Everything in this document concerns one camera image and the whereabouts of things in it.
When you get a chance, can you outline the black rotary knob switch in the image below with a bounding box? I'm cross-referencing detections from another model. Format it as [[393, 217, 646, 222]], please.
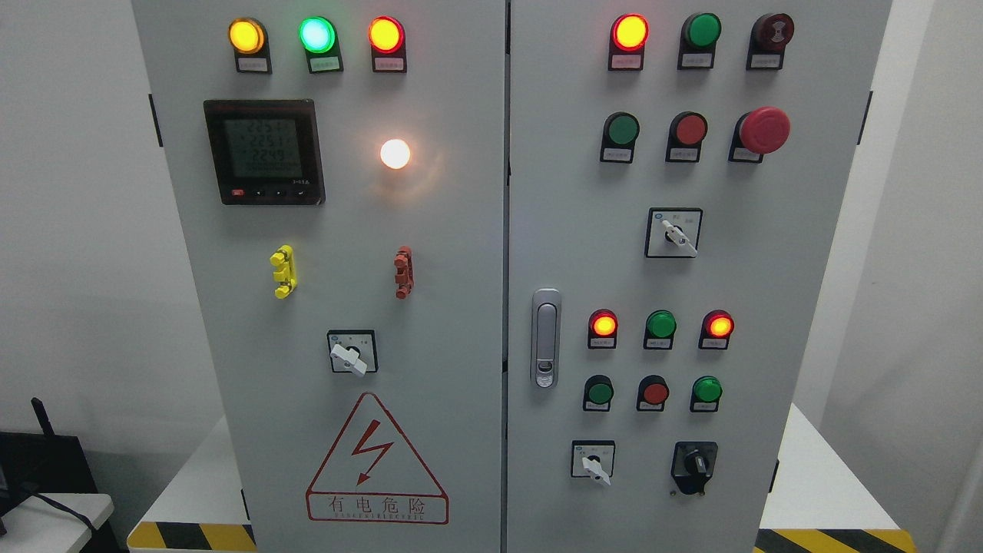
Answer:
[[670, 441, 719, 495]]

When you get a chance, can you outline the grey electrical control cabinet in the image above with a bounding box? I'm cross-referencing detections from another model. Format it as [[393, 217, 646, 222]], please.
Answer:
[[132, 1, 892, 552]]

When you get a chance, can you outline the red terminal connector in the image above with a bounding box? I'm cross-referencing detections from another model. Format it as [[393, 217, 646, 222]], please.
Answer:
[[393, 245, 415, 299]]

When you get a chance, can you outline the red indicator light middle left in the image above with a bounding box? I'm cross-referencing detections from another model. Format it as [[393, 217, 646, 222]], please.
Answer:
[[587, 309, 618, 349]]

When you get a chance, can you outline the white glowing lamp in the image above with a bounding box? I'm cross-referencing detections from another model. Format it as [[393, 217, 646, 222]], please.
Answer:
[[379, 137, 412, 171]]

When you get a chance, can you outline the green push button lower left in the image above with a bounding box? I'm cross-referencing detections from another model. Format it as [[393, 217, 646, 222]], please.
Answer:
[[582, 375, 614, 412]]

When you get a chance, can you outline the green indicator light middle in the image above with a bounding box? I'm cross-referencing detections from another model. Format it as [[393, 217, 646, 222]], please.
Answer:
[[643, 310, 677, 350]]

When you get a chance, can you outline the green push button upper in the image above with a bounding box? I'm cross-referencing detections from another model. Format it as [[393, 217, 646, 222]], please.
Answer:
[[599, 111, 641, 164]]

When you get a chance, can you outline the red push button lower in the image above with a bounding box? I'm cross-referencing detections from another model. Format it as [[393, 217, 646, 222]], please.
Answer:
[[636, 375, 670, 412]]

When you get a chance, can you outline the red push button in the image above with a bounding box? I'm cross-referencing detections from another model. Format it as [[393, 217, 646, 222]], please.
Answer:
[[666, 111, 708, 162], [636, 375, 670, 412]]

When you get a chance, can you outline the yellow terminal connector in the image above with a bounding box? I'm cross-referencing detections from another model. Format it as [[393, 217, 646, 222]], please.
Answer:
[[270, 244, 297, 299]]

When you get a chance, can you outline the red high voltage warning sticker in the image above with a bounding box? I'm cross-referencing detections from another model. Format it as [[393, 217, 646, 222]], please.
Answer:
[[306, 392, 450, 525]]

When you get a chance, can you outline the red indicator light middle right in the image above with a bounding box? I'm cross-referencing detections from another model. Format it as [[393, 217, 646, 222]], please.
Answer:
[[698, 310, 735, 350]]

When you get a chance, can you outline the red push button upper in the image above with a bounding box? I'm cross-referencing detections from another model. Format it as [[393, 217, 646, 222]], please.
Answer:
[[666, 111, 708, 162]]

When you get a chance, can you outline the black digital power meter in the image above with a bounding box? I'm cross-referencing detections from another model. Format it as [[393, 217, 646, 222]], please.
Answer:
[[204, 98, 324, 206]]

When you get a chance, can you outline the red indicator light left door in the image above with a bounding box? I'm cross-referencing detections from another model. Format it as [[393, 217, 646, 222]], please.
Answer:
[[368, 15, 407, 73]]

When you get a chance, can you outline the red indicator light top right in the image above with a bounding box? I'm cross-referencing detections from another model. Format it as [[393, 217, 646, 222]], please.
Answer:
[[607, 13, 650, 72]]

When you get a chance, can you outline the green lit indicator light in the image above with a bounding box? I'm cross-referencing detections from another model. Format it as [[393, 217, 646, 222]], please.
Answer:
[[298, 15, 344, 74]]

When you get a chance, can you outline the red emergency stop button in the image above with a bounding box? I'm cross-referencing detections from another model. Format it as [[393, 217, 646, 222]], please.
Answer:
[[728, 106, 791, 164]]

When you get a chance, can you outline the green indicator light top right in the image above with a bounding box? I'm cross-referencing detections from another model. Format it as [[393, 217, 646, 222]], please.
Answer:
[[677, 12, 722, 70]]

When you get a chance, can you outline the yellow indicator light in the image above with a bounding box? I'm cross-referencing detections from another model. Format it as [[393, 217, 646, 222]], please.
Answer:
[[227, 17, 273, 74]]

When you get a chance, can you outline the dark red buzzer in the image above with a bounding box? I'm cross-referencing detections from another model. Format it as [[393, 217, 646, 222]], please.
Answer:
[[746, 13, 796, 71]]

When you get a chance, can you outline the white platform with hazard stripes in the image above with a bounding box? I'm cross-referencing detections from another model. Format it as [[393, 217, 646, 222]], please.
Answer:
[[127, 407, 916, 552]]

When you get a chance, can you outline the black device with antenna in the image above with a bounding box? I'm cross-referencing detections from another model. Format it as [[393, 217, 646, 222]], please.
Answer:
[[1, 398, 98, 515]]

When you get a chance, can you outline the white side table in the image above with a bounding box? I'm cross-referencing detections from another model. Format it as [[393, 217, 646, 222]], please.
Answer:
[[1, 493, 114, 552]]

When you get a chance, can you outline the silver door handle lock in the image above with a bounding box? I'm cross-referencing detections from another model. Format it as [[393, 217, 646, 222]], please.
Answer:
[[531, 288, 561, 389]]

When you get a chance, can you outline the left door selector switch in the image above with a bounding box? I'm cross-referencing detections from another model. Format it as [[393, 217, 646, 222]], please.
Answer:
[[326, 329, 379, 377]]

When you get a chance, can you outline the upper right selector switch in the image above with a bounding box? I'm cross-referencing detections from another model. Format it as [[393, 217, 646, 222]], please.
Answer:
[[644, 207, 703, 258]]

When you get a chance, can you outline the lower white selector switch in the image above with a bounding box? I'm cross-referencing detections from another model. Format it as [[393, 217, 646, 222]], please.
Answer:
[[570, 440, 617, 486]]

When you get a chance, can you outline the black cable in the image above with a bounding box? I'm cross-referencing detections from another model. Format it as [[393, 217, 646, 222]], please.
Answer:
[[0, 482, 99, 540]]

